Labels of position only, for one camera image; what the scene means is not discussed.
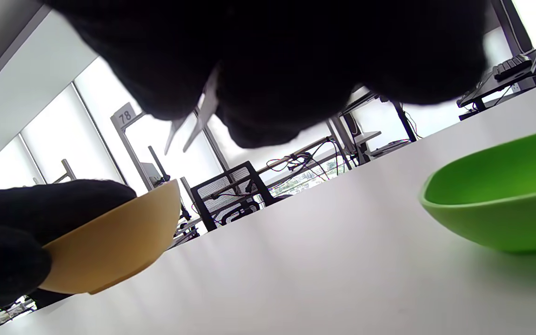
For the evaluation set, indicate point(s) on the person's right hand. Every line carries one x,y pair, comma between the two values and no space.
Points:
272,56

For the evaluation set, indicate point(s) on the person's left hand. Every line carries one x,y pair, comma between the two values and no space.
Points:
7,242

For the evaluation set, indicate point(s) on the black keyboard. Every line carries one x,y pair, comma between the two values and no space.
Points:
512,67

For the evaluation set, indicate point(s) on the metal tweezers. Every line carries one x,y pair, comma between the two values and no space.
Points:
203,121

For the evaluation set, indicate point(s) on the grey sign plate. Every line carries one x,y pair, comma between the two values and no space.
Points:
123,116

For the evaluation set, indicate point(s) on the yellow plastic bowl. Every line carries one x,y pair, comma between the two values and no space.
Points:
114,242

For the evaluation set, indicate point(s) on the black mesh office chair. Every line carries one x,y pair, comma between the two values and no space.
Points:
224,188

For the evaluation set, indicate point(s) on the black keyboard tray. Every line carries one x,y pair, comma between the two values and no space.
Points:
482,90

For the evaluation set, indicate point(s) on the green small dish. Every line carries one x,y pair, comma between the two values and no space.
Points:
505,223

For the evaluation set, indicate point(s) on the grey monitor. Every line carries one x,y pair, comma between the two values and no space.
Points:
151,173

